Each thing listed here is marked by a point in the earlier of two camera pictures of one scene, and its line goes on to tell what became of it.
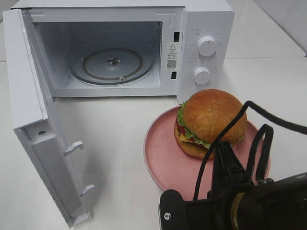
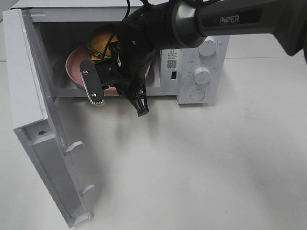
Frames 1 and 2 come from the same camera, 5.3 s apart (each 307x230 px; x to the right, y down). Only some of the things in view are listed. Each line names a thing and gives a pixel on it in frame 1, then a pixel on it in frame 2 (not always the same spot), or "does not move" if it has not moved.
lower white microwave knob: x=202 y=75 does not move
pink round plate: x=171 y=169 → x=73 y=70
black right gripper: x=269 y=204 → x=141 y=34
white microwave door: x=37 y=122 does not move
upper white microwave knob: x=206 y=46 does not move
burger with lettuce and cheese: x=203 y=116 → x=98 y=42
